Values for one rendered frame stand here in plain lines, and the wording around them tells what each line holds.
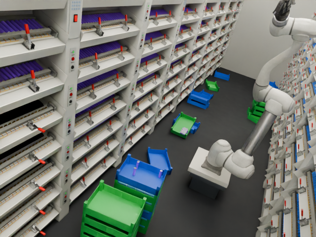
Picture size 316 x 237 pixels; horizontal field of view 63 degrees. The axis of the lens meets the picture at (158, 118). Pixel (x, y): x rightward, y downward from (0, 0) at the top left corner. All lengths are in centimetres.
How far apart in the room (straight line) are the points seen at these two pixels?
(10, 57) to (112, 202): 97
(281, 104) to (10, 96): 173
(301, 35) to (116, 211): 153
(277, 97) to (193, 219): 115
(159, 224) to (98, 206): 66
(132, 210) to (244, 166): 100
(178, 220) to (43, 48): 159
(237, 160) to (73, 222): 132
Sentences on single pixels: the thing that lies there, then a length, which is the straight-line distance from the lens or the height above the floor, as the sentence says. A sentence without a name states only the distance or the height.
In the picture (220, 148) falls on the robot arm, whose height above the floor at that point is 49.
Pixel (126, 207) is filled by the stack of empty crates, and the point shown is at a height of 40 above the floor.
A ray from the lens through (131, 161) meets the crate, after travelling 188.
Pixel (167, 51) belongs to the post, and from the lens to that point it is 254.
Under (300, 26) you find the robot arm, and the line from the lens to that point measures 186.
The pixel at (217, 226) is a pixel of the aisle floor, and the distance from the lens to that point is 228.
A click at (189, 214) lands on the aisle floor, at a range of 225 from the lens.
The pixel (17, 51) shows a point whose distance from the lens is 113.
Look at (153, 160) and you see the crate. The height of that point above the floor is 0.
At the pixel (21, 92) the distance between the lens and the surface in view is 123.
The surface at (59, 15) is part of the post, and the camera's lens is 127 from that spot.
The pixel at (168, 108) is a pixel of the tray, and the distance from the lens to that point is 333.
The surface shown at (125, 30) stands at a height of 126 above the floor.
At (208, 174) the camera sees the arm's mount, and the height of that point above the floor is 24.
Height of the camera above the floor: 165
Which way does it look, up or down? 30 degrees down
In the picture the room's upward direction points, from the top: 15 degrees clockwise
